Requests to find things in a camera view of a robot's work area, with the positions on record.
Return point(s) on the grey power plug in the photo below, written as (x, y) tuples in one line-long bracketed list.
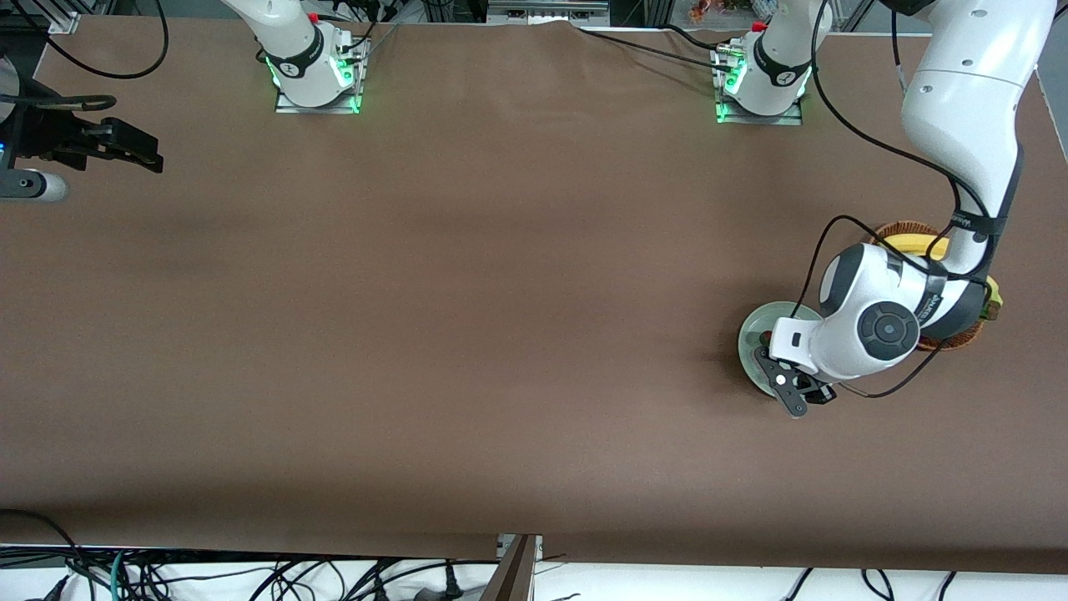
[(54, 588)]

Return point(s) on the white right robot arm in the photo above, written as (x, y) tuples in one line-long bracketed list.
[(292, 42)]

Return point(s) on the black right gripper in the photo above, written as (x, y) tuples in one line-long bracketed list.
[(43, 133)]

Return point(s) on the small colourful toy items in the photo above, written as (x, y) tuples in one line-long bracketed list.
[(705, 10)]

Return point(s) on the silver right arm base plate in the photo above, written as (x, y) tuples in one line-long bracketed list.
[(292, 107)]

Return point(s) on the black power plug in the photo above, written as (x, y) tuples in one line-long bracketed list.
[(451, 588)]

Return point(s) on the yellow banana bunch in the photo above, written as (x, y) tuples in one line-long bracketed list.
[(914, 244)]

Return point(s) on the brown woven wicker basket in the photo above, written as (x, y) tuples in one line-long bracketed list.
[(905, 227)]

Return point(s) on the silver metal bracket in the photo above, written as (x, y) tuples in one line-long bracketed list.
[(501, 547)]

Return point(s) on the grey electronics box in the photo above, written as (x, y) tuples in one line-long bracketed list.
[(546, 12)]

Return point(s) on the aluminium frame corner bracket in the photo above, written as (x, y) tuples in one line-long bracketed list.
[(65, 23)]

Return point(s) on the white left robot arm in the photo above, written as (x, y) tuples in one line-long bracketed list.
[(968, 100)]

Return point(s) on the brown table cover sheet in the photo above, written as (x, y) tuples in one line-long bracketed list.
[(501, 334)]

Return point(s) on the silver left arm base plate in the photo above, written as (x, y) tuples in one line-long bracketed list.
[(784, 120)]

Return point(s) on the pale green round plate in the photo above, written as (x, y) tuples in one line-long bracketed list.
[(751, 355)]

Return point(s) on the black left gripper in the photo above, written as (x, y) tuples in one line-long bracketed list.
[(816, 390)]

